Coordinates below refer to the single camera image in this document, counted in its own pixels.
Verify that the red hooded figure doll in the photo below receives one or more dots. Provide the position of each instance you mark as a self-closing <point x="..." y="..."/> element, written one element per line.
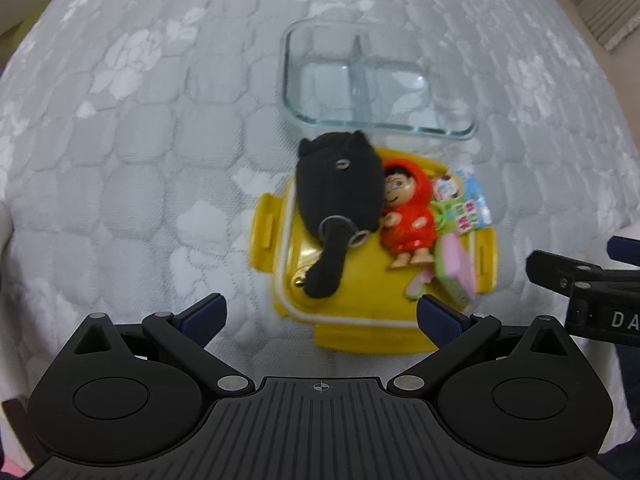
<point x="410" y="210"/>

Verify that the pink and green block toy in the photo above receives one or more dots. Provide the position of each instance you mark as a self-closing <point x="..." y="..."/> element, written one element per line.
<point x="452" y="265"/>

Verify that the dark brown furniture corner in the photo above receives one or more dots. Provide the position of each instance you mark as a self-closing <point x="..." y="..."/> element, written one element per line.
<point x="15" y="425"/>

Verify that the yellow plastic container lid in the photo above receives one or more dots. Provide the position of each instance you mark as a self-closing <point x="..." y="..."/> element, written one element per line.
<point x="360" y="280"/>

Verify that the clear glass divided container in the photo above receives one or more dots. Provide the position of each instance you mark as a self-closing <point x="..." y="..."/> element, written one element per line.
<point x="320" y="90"/>

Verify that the white quilted floral mattress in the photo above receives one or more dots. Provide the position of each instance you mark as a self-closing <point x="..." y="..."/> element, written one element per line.
<point x="150" y="160"/>

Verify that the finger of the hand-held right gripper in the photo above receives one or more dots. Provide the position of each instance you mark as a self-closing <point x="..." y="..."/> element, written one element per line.
<point x="555" y="270"/>
<point x="625" y="250"/>

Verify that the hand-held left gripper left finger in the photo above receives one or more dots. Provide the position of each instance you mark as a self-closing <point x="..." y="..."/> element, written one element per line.
<point x="207" y="311"/>

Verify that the grey ribbed radiator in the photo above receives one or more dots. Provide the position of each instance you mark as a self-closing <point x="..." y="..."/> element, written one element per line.
<point x="612" y="10"/>

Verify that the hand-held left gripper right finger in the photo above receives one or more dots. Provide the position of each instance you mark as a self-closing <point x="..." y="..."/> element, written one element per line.
<point x="440" y="317"/>

